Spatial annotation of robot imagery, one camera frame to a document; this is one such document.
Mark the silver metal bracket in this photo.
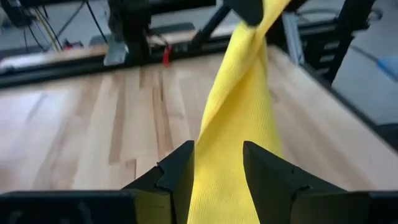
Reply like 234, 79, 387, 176
103, 39, 130, 67

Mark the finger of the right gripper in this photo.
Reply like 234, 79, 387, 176
223, 0, 266, 27

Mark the black aluminium table frame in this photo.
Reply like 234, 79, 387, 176
0, 0, 398, 154

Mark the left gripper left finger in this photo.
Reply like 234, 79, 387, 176
0, 139, 195, 224

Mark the blue chair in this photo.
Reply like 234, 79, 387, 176
376, 55, 398, 82

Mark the yellow thin cable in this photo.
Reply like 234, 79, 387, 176
33, 8, 60, 52

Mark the red tag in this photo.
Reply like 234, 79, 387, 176
162, 44, 174, 67

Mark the yellow microfiber towel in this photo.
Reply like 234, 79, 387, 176
186, 0, 294, 224

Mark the silver aluminium bar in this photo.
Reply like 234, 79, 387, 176
282, 11, 306, 67

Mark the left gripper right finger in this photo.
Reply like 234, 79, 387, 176
243, 140, 398, 224

